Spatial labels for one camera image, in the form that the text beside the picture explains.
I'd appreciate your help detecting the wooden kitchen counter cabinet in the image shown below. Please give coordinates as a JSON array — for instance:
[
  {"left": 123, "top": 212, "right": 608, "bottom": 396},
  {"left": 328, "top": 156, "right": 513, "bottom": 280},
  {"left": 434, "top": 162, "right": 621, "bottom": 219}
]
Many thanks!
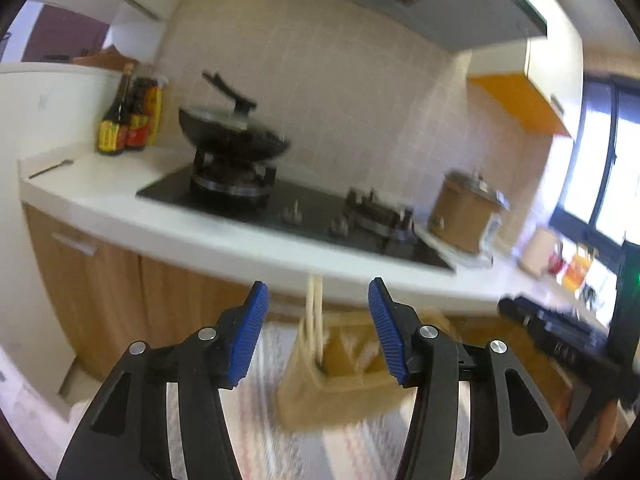
[{"left": 19, "top": 145, "right": 621, "bottom": 396}]

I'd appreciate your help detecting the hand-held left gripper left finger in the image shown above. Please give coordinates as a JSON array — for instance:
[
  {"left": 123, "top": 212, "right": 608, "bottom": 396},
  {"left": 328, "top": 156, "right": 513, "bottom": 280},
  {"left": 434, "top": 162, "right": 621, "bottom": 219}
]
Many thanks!
[{"left": 56, "top": 280, "right": 271, "bottom": 480}]

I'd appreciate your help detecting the brown wicker basket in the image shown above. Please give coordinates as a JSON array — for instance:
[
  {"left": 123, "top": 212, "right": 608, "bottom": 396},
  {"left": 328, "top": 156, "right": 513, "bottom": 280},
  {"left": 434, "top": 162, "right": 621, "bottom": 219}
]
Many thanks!
[{"left": 72, "top": 45, "right": 126, "bottom": 68}]

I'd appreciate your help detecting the white orange wall cabinet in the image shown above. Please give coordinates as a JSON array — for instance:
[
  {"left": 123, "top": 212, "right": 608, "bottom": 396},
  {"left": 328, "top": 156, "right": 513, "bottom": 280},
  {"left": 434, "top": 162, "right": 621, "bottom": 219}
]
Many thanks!
[{"left": 467, "top": 0, "right": 583, "bottom": 138}]

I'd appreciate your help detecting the red label sauce bottle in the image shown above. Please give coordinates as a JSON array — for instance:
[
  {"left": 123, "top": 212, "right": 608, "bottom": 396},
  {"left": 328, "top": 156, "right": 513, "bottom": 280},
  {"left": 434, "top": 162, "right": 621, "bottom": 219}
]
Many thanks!
[{"left": 125, "top": 77, "right": 161, "bottom": 152}]

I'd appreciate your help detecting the striped woven tablecloth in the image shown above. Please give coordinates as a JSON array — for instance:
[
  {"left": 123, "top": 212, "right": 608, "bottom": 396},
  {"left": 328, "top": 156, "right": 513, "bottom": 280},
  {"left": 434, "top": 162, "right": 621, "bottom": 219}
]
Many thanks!
[{"left": 67, "top": 322, "right": 501, "bottom": 480}]

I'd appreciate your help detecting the small knife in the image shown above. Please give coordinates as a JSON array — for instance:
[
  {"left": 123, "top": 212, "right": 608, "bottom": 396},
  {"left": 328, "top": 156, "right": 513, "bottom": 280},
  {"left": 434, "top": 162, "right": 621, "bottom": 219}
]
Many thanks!
[{"left": 28, "top": 159, "right": 75, "bottom": 180}]

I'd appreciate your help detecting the person's right forearm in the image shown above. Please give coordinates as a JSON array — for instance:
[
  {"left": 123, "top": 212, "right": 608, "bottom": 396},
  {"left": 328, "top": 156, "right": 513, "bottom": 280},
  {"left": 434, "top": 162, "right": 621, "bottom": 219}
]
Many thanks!
[{"left": 582, "top": 400, "right": 623, "bottom": 472}]

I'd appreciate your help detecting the glass wok lid black handle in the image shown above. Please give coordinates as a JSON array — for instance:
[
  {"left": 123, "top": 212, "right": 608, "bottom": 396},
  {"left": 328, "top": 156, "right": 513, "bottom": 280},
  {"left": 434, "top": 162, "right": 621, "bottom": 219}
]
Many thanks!
[{"left": 180, "top": 71, "right": 258, "bottom": 133}]

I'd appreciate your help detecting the cream electric kettle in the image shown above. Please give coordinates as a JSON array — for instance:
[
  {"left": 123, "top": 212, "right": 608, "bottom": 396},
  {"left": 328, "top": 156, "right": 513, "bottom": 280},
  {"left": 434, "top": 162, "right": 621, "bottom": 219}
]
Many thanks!
[{"left": 520, "top": 227, "right": 563, "bottom": 277}]

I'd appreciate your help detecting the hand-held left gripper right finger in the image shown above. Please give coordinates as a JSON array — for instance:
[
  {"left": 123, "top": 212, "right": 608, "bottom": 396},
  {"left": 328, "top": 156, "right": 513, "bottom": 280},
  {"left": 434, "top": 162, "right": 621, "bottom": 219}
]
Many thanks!
[{"left": 367, "top": 276, "right": 583, "bottom": 480}]

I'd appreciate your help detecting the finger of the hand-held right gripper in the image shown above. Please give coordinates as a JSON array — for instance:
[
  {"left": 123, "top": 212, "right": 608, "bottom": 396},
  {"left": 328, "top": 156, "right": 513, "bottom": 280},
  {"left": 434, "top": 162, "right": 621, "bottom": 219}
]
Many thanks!
[{"left": 497, "top": 295, "right": 613, "bottom": 366}]

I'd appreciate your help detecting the yellow plastic utensil basket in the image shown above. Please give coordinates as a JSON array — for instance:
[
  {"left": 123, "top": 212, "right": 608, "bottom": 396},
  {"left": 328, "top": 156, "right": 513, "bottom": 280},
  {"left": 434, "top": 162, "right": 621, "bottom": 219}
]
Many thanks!
[{"left": 277, "top": 310, "right": 453, "bottom": 432}]

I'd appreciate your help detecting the grey range hood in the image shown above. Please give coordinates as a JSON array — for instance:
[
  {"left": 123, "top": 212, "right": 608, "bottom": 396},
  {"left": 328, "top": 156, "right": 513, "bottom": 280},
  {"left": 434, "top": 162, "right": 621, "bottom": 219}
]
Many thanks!
[{"left": 250, "top": 0, "right": 548, "bottom": 52}]

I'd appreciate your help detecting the dark framed window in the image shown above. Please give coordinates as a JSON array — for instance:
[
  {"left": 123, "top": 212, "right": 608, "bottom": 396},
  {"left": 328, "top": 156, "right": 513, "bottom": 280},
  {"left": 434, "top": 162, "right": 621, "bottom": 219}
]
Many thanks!
[{"left": 550, "top": 75, "right": 640, "bottom": 251}]

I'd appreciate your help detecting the dark soy sauce bottle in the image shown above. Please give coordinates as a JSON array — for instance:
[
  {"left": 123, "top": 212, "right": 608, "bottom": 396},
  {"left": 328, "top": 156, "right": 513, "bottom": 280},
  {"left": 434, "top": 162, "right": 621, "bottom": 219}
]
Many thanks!
[{"left": 97, "top": 62, "right": 136, "bottom": 156}]

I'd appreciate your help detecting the orange container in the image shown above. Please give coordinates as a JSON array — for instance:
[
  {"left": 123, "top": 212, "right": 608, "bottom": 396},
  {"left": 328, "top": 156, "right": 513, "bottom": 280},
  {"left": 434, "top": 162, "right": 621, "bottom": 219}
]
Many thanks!
[{"left": 562, "top": 252, "right": 593, "bottom": 291}]

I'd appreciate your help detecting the black gas stove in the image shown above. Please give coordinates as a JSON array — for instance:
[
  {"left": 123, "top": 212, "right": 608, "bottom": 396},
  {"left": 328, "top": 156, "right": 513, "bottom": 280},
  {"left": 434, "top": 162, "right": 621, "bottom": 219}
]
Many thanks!
[{"left": 136, "top": 162, "right": 457, "bottom": 273}]

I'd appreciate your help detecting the black wok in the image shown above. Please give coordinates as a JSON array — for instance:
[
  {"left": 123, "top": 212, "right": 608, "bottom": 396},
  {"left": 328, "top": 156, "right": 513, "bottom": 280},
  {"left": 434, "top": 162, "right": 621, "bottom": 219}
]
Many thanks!
[{"left": 178, "top": 107, "right": 291, "bottom": 162}]

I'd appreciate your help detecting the yellow sauce bottle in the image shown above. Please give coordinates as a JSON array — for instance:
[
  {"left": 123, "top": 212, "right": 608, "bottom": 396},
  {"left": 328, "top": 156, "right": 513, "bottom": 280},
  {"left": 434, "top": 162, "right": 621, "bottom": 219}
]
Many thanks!
[{"left": 150, "top": 85, "right": 165, "bottom": 142}]

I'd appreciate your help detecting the wooden chopstick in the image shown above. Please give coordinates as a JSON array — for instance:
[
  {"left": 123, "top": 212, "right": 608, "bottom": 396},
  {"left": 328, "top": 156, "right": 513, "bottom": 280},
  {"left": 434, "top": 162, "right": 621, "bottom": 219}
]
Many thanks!
[
  {"left": 313, "top": 275, "right": 326, "bottom": 373},
  {"left": 306, "top": 274, "right": 317, "bottom": 361}
]

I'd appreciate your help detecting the brown rice cooker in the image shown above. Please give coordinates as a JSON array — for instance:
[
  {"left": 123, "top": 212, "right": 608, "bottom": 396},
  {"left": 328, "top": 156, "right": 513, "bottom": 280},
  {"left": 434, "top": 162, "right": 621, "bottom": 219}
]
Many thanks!
[{"left": 429, "top": 170, "right": 511, "bottom": 256}]

